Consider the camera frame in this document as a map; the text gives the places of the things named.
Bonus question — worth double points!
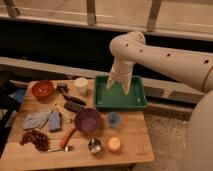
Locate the wooden table board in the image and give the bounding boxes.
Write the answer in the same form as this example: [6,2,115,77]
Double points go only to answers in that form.
[0,78,155,171]

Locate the blue object at left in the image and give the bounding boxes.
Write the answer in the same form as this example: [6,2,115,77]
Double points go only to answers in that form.
[11,88,26,103]

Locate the green plastic tray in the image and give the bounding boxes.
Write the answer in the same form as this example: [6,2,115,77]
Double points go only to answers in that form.
[93,76,147,111]

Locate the bunch of dark grapes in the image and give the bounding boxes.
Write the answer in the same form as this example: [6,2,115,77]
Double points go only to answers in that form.
[20,129,49,151]

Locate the purple bowl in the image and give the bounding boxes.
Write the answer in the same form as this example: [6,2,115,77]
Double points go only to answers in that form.
[74,108,103,134]

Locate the red bowl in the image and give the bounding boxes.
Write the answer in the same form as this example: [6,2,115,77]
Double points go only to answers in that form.
[32,80,54,99]

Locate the metal measuring cup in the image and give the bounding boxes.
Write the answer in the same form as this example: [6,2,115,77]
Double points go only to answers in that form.
[88,138,102,155]

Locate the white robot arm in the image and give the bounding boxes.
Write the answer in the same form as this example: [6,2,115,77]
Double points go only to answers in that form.
[107,31,213,171]

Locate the grey blue cloth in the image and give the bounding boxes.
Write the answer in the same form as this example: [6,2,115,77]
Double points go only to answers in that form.
[22,108,52,130]

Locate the blue small cup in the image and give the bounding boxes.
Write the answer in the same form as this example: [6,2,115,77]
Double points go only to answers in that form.
[107,112,121,128]

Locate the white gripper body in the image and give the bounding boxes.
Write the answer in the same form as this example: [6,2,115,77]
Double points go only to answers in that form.
[109,59,134,84]

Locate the yellow banana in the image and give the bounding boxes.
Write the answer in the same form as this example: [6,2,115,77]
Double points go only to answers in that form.
[55,104,73,123]

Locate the white cup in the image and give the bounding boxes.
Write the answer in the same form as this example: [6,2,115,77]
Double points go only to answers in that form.
[74,77,88,95]

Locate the metal spoon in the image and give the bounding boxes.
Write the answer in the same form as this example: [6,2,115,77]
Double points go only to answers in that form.
[47,146,74,152]

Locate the orange round fruit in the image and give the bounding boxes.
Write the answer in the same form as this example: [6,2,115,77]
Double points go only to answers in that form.
[107,136,122,153]

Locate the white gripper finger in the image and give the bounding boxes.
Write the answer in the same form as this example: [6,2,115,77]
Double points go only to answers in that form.
[122,81,131,94]
[106,76,115,89]

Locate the blue sponge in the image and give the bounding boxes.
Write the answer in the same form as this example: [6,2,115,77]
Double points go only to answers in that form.
[48,112,61,132]

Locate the small black object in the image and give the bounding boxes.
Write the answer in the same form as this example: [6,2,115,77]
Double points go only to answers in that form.
[56,82,68,93]

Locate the orange carrot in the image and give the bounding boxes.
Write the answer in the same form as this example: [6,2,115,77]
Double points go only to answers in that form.
[59,127,77,149]

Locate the dark brown block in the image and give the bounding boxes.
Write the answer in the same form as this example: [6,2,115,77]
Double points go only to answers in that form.
[64,101,83,112]

